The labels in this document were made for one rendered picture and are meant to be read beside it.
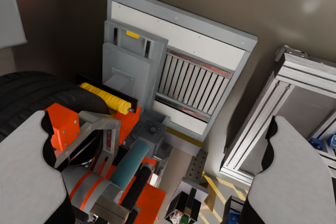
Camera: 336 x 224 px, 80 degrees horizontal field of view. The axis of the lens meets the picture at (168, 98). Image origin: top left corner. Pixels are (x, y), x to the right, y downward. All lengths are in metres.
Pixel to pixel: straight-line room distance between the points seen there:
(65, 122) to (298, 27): 1.04
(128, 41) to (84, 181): 0.77
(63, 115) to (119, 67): 0.70
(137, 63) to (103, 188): 0.66
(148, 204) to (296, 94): 0.92
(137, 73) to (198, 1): 0.50
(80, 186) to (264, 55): 1.02
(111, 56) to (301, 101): 0.98
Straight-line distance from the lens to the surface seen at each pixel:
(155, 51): 1.15
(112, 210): 0.61
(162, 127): 1.26
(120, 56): 1.18
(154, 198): 1.25
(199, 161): 1.62
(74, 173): 0.81
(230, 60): 1.12
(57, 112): 0.58
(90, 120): 0.68
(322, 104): 1.11
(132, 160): 1.00
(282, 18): 1.14
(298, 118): 1.14
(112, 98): 0.93
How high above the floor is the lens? 1.11
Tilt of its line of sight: 49 degrees down
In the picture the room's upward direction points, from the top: 146 degrees counter-clockwise
